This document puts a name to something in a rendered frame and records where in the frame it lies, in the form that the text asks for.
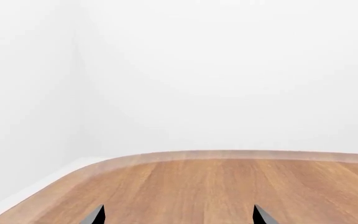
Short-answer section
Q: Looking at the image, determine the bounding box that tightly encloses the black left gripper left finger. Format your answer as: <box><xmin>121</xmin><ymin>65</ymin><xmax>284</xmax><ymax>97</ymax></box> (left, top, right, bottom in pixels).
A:
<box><xmin>81</xmin><ymin>203</ymin><xmax>106</xmax><ymax>224</ymax></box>

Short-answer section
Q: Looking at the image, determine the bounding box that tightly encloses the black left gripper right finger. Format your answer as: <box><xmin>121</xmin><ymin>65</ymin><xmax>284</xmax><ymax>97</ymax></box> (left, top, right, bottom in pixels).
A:
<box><xmin>253</xmin><ymin>203</ymin><xmax>278</xmax><ymax>224</ymax></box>

